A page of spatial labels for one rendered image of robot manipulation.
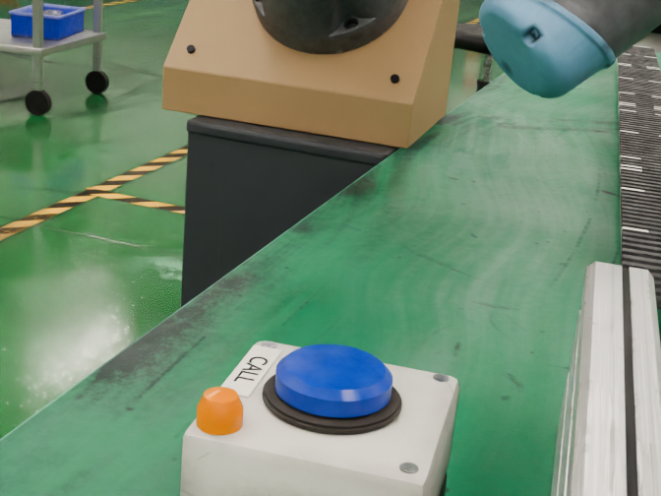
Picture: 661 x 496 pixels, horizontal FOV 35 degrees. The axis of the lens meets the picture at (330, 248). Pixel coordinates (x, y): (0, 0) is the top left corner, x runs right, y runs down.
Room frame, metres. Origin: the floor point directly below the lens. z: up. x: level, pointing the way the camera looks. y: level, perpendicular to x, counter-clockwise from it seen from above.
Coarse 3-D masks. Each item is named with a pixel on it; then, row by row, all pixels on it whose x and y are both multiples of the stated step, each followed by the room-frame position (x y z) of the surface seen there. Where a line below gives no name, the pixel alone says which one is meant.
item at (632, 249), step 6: (624, 246) 0.61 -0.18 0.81; (630, 246) 0.60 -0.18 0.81; (636, 246) 0.60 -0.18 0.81; (642, 246) 0.61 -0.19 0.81; (648, 246) 0.61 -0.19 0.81; (624, 252) 0.60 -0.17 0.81; (630, 252) 0.60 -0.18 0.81; (636, 252) 0.60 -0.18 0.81; (642, 252) 0.60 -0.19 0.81; (648, 252) 0.60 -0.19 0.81; (654, 252) 0.60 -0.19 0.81; (660, 252) 0.60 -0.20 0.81; (654, 258) 0.59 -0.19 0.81; (660, 258) 0.59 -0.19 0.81
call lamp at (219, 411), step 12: (204, 396) 0.30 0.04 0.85; (216, 396) 0.30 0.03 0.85; (228, 396) 0.30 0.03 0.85; (204, 408) 0.30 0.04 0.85; (216, 408) 0.30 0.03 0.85; (228, 408) 0.30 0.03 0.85; (240, 408) 0.30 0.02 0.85; (204, 420) 0.30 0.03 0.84; (216, 420) 0.29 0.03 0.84; (228, 420) 0.29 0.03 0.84; (240, 420) 0.30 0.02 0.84; (216, 432) 0.29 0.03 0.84; (228, 432) 0.30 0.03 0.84
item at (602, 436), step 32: (608, 288) 0.39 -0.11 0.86; (640, 288) 0.40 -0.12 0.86; (608, 320) 0.36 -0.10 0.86; (640, 320) 0.36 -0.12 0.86; (576, 352) 0.38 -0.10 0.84; (608, 352) 0.33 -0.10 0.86; (640, 352) 0.33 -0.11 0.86; (576, 384) 0.32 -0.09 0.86; (608, 384) 0.31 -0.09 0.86; (640, 384) 0.31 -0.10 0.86; (576, 416) 0.29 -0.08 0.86; (608, 416) 0.28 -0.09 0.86; (640, 416) 0.28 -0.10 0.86; (576, 448) 0.27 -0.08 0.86; (608, 448) 0.26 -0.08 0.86; (640, 448) 0.27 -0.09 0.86; (576, 480) 0.25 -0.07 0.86; (608, 480) 0.25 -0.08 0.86; (640, 480) 0.25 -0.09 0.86
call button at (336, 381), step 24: (288, 360) 0.32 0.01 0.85; (312, 360) 0.33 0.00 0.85; (336, 360) 0.33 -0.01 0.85; (360, 360) 0.33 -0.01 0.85; (288, 384) 0.31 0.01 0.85; (312, 384) 0.31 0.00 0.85; (336, 384) 0.31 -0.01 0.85; (360, 384) 0.31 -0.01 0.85; (384, 384) 0.32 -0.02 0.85; (312, 408) 0.31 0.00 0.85; (336, 408) 0.30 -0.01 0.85; (360, 408) 0.31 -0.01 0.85
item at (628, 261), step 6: (624, 258) 0.59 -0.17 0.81; (630, 258) 0.59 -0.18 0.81; (636, 258) 0.59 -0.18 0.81; (642, 258) 0.59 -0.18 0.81; (648, 258) 0.59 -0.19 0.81; (624, 264) 0.58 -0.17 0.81; (630, 264) 0.58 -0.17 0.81; (636, 264) 0.58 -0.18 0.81; (642, 264) 0.58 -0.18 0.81; (648, 264) 0.58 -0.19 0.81; (654, 264) 0.58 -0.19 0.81; (660, 264) 0.58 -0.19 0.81; (648, 270) 0.57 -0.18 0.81; (654, 270) 0.57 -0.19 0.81; (660, 270) 0.57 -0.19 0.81
